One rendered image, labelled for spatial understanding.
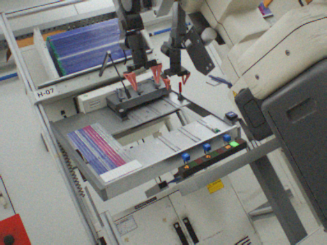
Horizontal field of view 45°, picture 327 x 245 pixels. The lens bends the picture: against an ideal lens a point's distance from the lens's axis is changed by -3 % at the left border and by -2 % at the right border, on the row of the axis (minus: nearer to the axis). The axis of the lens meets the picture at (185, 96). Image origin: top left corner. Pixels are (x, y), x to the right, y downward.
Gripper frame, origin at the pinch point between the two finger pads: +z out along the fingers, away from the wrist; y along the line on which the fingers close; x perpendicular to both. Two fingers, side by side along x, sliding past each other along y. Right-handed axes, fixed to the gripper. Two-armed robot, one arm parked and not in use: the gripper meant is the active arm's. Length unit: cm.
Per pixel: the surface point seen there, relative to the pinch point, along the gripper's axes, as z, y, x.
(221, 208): 51, 0, 42
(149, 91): 9.0, 7.1, -16.0
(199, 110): 12.9, -8.7, 9.0
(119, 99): 10.0, 23.3, -19.0
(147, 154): 10.1, 32.7, 29.1
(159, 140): 10.6, 22.8, 23.0
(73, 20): 31, -12, -203
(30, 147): 111, 59, -144
